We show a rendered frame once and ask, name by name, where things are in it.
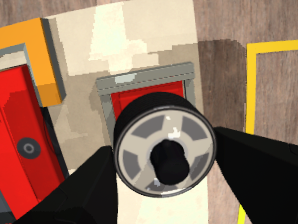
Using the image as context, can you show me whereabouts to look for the black wheel with grey hub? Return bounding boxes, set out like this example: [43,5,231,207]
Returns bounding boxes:
[113,92,217,198]

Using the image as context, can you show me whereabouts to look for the yellow tape outline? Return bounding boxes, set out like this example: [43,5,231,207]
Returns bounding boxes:
[237,40,298,224]

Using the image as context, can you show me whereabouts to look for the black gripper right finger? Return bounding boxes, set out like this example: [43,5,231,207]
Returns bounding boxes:
[214,127,298,224]

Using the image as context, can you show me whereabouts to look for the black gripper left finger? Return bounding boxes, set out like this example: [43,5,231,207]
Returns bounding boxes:
[12,145,118,224]

